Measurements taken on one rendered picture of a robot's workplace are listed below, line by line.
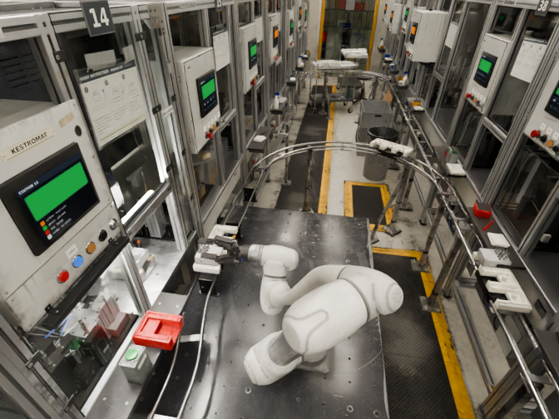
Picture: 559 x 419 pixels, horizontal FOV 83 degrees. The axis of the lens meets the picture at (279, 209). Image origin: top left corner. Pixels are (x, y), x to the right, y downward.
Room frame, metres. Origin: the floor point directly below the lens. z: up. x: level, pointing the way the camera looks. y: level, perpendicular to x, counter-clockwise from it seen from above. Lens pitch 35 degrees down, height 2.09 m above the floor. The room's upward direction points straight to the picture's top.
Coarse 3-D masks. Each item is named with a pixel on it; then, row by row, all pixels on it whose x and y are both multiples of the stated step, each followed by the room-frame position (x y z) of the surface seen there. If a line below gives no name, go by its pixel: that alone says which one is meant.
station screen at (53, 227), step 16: (80, 160) 0.79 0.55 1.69; (48, 176) 0.68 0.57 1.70; (16, 192) 0.59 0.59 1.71; (32, 192) 0.63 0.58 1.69; (80, 192) 0.75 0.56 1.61; (64, 208) 0.69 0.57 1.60; (80, 208) 0.73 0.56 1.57; (48, 224) 0.63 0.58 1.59; (64, 224) 0.66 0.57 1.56; (48, 240) 0.61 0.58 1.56
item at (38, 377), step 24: (0, 0) 1.58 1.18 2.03; (96, 0) 1.10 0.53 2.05; (0, 24) 0.77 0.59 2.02; (24, 24) 0.84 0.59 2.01; (96, 24) 1.07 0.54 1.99; (168, 48) 1.48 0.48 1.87; (168, 72) 1.45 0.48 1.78; (192, 192) 1.47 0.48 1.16; (168, 288) 1.29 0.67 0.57; (0, 336) 0.43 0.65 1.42; (24, 360) 0.43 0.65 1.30; (48, 384) 0.44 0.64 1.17; (72, 408) 0.45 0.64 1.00
